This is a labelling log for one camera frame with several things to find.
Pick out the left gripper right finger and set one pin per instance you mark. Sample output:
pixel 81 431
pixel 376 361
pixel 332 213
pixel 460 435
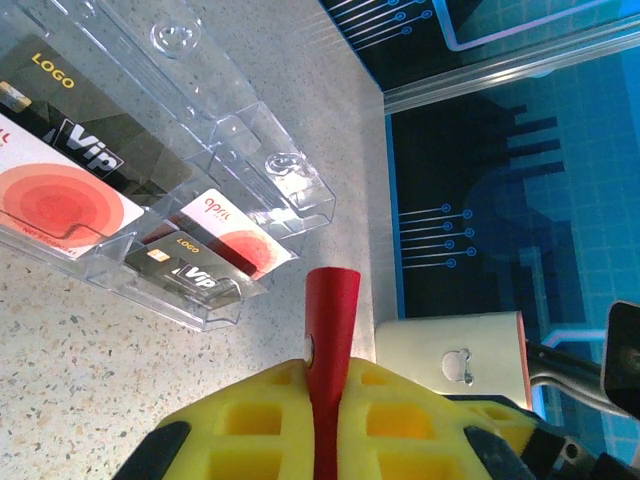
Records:
pixel 355 450

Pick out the white card red circle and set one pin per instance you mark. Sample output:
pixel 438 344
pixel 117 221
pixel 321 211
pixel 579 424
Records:
pixel 235 225
pixel 50 200

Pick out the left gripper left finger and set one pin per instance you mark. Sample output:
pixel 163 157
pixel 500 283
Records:
pixel 295 440

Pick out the red card holder wallet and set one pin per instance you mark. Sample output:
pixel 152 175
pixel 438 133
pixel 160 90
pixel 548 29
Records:
pixel 330 320

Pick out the aluminium frame post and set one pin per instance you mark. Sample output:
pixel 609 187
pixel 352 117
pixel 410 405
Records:
pixel 500 75

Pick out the white orange knife block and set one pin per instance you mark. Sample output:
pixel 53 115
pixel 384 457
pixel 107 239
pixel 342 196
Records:
pixel 425 340

